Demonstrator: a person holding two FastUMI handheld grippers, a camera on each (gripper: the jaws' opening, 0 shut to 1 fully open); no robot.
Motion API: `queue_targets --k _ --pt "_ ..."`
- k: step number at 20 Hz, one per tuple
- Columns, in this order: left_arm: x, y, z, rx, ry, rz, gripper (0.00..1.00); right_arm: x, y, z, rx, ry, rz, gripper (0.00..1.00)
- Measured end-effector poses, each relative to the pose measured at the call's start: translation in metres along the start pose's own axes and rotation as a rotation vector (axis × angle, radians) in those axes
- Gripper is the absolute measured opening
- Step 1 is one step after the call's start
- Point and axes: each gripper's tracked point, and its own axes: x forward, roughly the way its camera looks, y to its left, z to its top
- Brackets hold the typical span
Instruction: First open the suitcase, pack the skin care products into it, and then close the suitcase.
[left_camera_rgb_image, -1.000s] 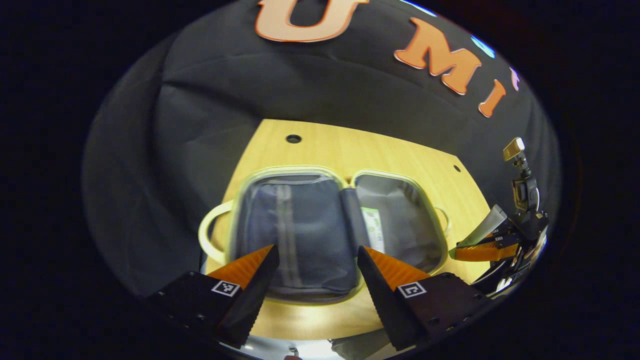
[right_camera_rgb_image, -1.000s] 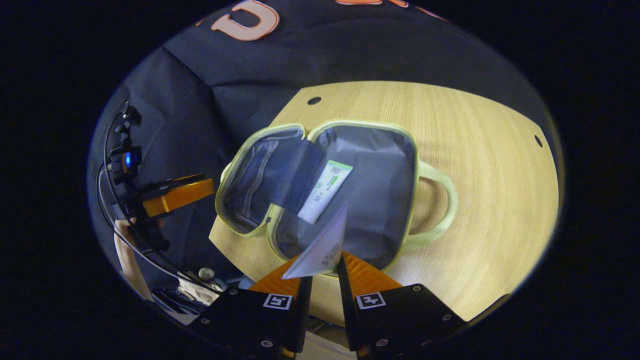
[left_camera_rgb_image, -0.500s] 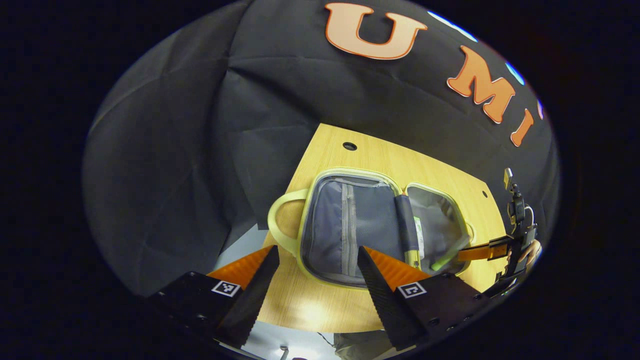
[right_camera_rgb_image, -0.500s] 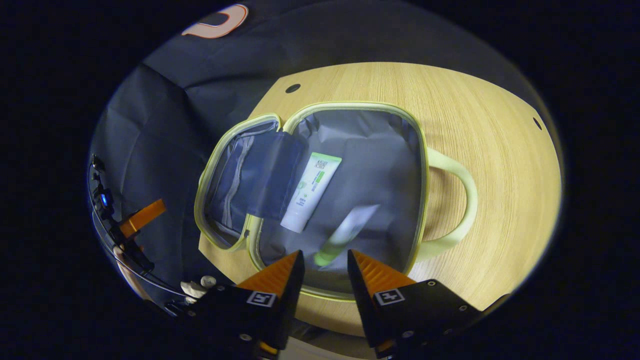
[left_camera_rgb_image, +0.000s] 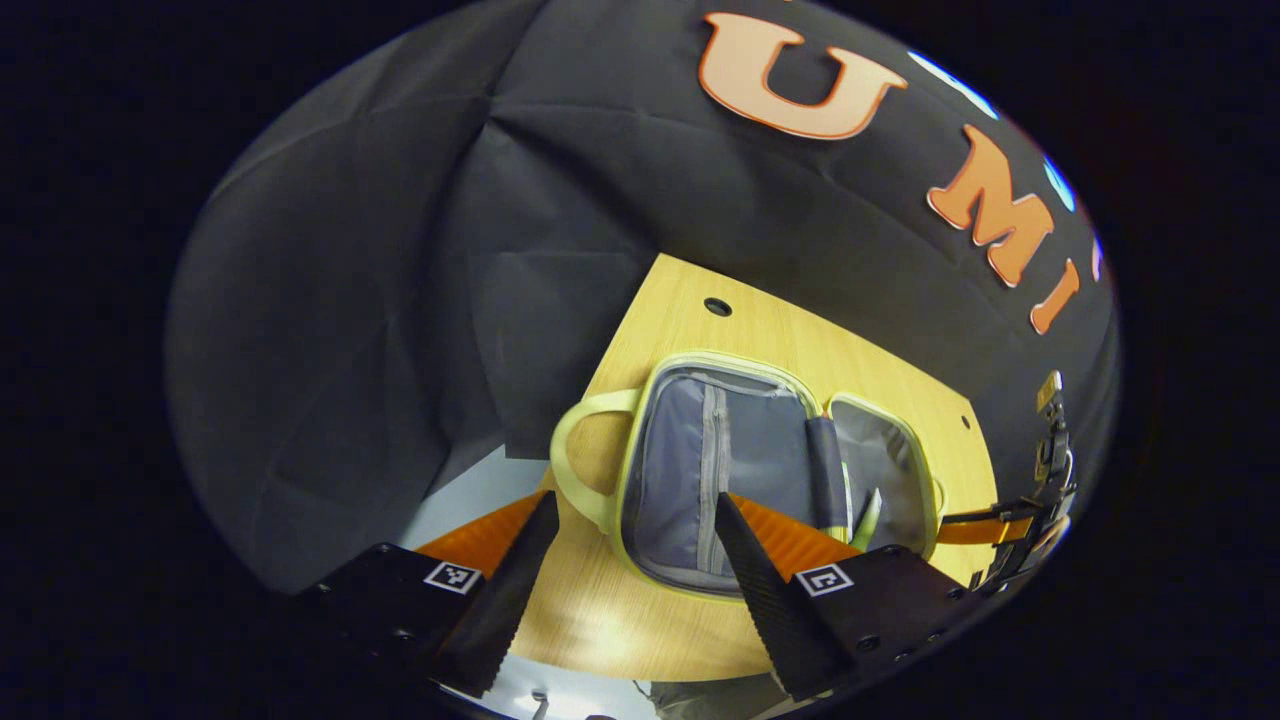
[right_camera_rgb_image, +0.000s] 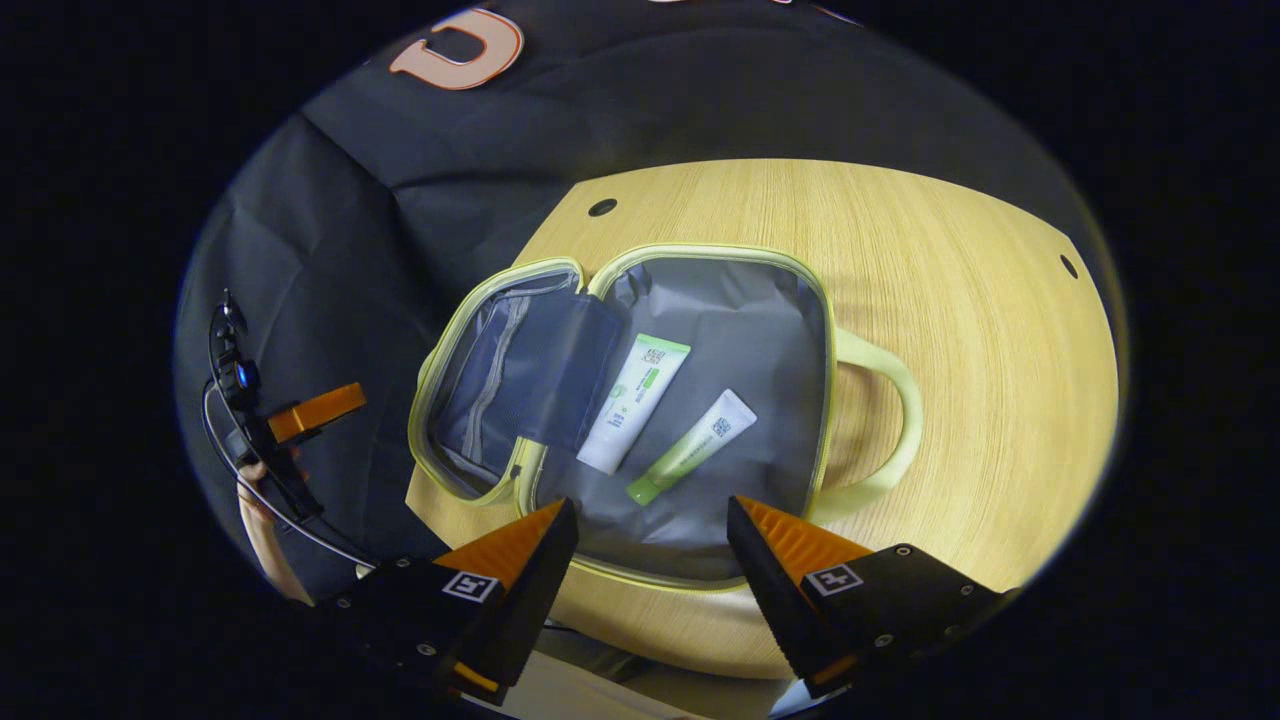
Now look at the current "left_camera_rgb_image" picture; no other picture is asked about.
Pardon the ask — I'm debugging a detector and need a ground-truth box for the pale yellow suitcase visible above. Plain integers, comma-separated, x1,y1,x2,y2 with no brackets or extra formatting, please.
550,350,947,603

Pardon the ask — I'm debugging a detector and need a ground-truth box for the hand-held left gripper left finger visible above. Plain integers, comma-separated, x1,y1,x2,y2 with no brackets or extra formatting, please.
290,490,561,699

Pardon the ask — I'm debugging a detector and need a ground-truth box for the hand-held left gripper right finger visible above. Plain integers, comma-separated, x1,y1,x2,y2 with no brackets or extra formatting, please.
713,492,986,701

